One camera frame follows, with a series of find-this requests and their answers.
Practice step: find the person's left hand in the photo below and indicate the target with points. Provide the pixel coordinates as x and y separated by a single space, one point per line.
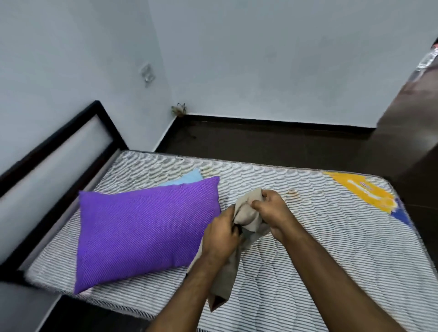
220 236

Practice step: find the person's right hand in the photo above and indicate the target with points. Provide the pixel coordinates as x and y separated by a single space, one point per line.
277 215

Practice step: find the plain taupe bed sheet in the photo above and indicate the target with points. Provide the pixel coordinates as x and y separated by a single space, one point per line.
246 212

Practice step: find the light blue pillow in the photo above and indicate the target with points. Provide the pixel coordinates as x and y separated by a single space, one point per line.
191 178

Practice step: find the purple dotted pillow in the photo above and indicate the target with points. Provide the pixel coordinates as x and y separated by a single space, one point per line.
137 232

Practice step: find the person's left forearm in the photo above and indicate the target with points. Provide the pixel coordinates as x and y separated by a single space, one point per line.
184 301

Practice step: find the person's right forearm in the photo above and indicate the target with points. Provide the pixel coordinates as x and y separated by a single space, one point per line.
335 284

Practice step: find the white striped mattress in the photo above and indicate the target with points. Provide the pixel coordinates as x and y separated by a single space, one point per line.
325 222

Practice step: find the lotus shaped candle holder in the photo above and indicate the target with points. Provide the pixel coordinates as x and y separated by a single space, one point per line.
178 109

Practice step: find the dark brown door panel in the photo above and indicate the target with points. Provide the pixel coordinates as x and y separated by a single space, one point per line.
407 119

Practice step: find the clear plastic bottle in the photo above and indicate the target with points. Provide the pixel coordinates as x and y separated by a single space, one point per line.
427 58

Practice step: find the white wall socket plate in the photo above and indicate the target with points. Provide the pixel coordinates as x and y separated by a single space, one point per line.
147 73

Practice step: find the dark wooden bed frame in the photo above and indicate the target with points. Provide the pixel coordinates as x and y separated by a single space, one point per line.
51 136

